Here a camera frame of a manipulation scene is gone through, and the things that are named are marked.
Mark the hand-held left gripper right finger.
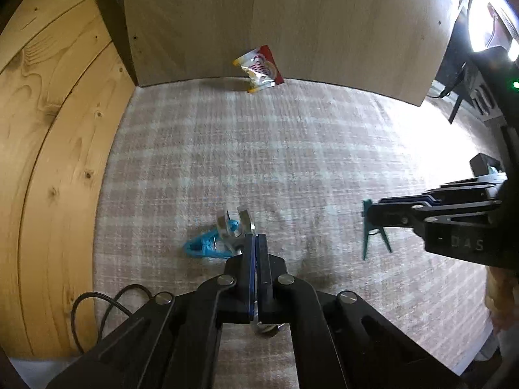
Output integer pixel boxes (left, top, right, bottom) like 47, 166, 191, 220
255, 233, 463, 389

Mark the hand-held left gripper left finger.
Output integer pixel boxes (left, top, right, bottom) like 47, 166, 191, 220
46, 233, 256, 389

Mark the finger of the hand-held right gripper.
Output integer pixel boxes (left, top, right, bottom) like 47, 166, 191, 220
372, 195, 503, 228
422, 172, 508, 204

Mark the metal clip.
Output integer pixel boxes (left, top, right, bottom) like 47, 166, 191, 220
216, 206, 283, 338

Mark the teal clothespin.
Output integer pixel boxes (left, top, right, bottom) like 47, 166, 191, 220
362, 198, 393, 261

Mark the person's right hand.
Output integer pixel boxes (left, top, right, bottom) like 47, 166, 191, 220
484, 267, 508, 330

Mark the light blue plastic clip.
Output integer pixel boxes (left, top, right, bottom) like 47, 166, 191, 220
182, 219, 243, 260

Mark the red and yellow snack packet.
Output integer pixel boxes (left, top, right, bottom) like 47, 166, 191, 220
232, 44, 284, 93

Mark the light wooden cabinet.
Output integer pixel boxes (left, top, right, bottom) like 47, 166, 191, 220
85, 0, 463, 108

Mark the pine wood panel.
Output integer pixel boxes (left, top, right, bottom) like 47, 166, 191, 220
0, 0, 136, 359

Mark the black ring light stand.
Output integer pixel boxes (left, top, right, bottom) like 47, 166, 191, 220
448, 60, 472, 124

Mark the black power cable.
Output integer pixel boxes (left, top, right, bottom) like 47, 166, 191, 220
426, 65, 467, 99

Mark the thin black cable loop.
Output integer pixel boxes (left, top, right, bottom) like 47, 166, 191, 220
71, 284, 157, 353

